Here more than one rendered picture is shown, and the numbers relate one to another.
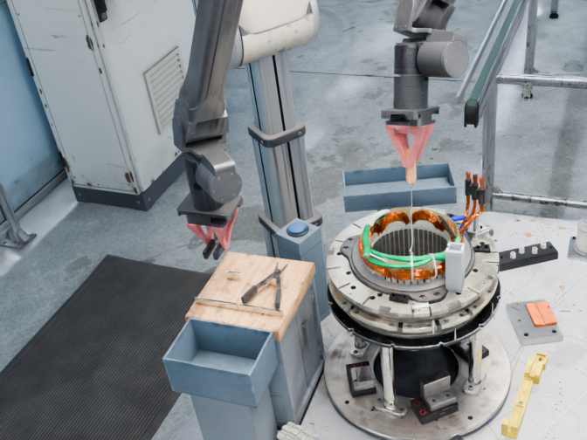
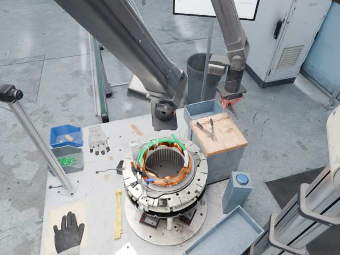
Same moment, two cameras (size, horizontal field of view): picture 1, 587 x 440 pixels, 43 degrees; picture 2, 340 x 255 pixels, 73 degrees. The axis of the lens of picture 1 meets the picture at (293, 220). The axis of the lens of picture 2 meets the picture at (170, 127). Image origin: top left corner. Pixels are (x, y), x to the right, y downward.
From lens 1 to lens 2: 157 cm
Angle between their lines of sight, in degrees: 90
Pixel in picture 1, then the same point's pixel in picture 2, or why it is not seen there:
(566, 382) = (103, 231)
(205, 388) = (200, 110)
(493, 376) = (132, 211)
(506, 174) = not seen: outside the picture
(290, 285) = (205, 138)
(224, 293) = (224, 125)
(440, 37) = not seen: hidden behind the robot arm
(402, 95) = not seen: hidden behind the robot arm
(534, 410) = (113, 209)
